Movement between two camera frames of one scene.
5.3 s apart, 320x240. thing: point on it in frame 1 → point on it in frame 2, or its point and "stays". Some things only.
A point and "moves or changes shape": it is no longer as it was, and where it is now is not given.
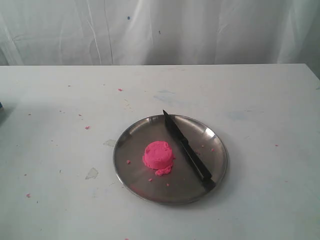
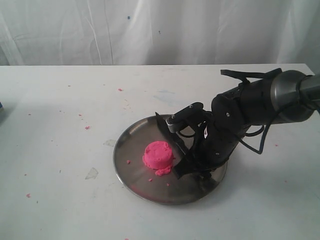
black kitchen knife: (208, 180) moves or changes shape
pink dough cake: (158, 155) stays
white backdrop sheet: (159, 32) stays
